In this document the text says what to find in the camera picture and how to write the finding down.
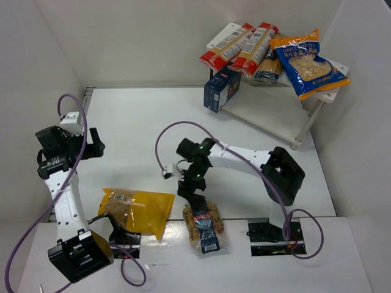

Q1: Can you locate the tricolour fusilli pasta bag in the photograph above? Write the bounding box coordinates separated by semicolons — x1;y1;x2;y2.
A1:
183;201;228;256

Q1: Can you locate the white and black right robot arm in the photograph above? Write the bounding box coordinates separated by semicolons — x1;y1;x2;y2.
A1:
177;138;305;236

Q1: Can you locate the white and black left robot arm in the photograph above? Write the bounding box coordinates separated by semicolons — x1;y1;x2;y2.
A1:
35;126;114;283

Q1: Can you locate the yellow pasta bag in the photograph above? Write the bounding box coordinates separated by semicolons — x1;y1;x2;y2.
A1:
98;187;175;240

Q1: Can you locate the dark blue pasta box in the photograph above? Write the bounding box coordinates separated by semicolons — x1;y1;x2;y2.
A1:
203;66;242;113

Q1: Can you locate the white two-tier shelf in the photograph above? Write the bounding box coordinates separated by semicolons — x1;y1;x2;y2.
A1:
206;22;349;151

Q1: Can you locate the left red spaghetti pack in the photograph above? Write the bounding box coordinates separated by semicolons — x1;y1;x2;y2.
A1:
199;23;255;71

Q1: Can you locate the red spaghetti pack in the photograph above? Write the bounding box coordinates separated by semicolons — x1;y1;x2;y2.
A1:
199;23;255;71
228;22;279;79

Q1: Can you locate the right red spaghetti pack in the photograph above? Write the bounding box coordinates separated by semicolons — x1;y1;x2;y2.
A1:
228;22;279;79

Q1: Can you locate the dark blue spaghetti pack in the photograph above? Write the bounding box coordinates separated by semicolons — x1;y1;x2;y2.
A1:
254;47;282;84

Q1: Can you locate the blue orange orecchiette bag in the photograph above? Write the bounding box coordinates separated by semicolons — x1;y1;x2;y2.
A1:
269;29;350;100

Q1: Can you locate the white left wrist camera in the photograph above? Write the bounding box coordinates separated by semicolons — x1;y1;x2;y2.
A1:
59;112;83;136

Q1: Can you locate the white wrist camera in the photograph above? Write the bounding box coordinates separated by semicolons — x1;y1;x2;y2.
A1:
162;163;181;179
59;112;83;136

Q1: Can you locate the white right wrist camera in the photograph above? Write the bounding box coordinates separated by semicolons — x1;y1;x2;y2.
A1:
162;163;181;179

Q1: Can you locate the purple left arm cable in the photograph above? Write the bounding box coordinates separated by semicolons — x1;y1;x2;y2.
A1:
4;93;147;293

